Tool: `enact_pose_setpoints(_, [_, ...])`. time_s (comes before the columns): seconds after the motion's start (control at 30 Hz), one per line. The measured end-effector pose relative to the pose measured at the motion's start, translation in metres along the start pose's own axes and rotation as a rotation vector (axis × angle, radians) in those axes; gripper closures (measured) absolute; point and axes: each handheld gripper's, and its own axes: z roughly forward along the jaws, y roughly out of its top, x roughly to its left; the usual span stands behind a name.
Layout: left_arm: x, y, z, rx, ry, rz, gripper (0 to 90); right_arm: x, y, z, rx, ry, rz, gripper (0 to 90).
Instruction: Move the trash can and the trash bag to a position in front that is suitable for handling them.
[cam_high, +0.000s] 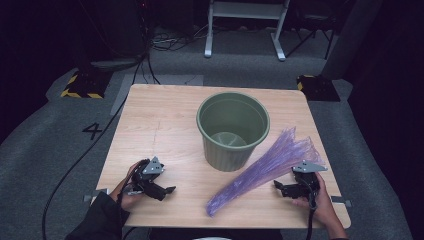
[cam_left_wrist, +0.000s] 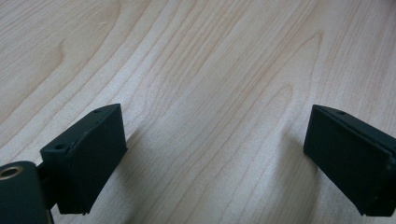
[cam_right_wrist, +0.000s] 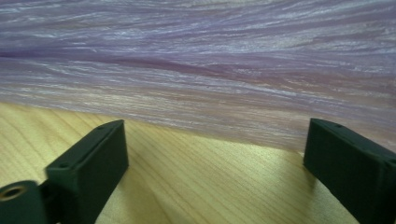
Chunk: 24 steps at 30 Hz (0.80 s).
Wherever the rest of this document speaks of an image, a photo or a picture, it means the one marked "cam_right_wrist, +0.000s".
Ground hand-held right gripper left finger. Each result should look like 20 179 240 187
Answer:
45 119 130 224

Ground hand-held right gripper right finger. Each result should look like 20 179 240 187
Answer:
303 118 396 224

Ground purple plastic bag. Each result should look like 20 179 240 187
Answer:
0 0 396 154

